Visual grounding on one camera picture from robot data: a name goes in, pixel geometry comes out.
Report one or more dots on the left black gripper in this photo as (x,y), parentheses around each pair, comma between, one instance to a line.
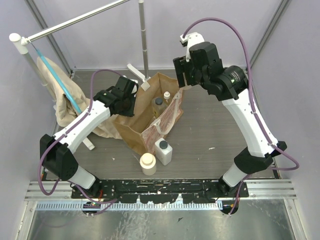
(128,83)

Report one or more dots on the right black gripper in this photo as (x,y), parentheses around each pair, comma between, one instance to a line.
(181,65)

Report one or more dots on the beige bottle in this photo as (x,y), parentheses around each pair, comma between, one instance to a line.
(148,164)
(187,87)

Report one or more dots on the brown canvas tote bag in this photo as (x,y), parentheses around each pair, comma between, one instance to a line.
(141,131)

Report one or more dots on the clear bottle dark cap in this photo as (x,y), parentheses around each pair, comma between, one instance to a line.
(158,106)

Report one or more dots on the clear bottle white cap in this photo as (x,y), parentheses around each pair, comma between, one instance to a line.
(167,97)

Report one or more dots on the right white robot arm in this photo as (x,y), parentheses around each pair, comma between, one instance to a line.
(231,88)

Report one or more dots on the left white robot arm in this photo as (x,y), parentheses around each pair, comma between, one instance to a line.
(57,152)

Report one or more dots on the teal hanger rod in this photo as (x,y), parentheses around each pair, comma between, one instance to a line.
(59,81)

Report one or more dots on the white square bottle dark cap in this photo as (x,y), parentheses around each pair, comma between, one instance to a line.
(163,151)

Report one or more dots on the beige bottle front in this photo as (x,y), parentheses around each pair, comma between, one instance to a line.
(148,164)

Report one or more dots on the white metal clothes rack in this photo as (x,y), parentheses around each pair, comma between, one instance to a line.
(21,42)

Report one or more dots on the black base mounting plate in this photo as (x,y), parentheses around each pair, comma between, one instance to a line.
(159,191)

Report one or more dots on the aluminium front rail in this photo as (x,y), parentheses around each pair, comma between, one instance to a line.
(259,189)

